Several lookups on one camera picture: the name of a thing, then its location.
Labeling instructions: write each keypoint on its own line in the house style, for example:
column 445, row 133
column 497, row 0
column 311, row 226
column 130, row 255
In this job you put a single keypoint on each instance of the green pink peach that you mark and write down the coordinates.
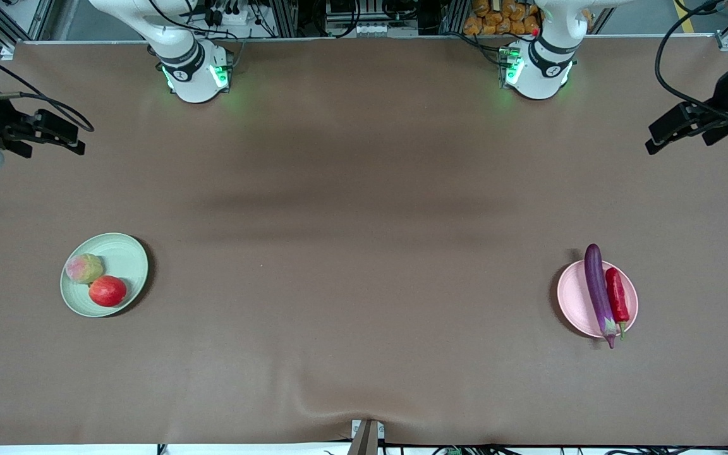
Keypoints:
column 84, row 268

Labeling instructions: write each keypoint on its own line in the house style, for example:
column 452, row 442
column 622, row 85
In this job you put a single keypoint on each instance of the red pomegranate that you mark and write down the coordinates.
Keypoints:
column 108, row 291

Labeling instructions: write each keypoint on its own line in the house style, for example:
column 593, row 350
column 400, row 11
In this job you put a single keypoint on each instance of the purple eggplant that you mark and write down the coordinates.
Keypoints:
column 598, row 284

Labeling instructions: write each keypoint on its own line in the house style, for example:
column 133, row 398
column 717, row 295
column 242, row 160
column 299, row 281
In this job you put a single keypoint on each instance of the red chili pepper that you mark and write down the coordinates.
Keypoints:
column 618, row 297

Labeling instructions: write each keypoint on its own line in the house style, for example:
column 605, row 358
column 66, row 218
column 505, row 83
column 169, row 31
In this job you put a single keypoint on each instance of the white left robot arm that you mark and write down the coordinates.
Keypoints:
column 538, row 79

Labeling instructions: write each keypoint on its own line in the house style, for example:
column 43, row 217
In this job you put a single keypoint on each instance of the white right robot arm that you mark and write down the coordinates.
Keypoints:
column 193, row 82

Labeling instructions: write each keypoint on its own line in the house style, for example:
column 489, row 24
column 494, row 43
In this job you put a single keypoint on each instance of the pile of orange fruits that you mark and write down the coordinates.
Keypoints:
column 497, row 19

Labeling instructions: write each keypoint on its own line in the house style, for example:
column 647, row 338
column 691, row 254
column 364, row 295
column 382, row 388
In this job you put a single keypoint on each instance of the light green plate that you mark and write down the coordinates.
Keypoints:
column 124, row 259

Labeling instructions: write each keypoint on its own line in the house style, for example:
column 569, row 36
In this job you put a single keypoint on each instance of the pink plate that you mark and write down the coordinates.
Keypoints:
column 572, row 297

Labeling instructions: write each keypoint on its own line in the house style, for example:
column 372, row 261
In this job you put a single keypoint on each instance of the brown table cloth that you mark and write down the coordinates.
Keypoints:
column 339, row 253

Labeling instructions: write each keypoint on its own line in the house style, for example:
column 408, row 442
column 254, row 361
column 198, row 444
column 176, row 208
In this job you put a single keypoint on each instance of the aluminium frame post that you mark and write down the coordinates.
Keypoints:
column 285, row 16
column 454, row 16

